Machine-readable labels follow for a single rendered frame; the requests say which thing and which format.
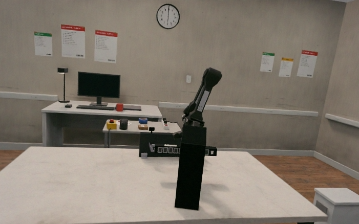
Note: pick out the dark grey flat rectangular panel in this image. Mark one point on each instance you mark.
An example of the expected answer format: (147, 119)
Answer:
(156, 138)

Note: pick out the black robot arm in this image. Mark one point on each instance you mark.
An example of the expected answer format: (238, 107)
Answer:
(211, 77)

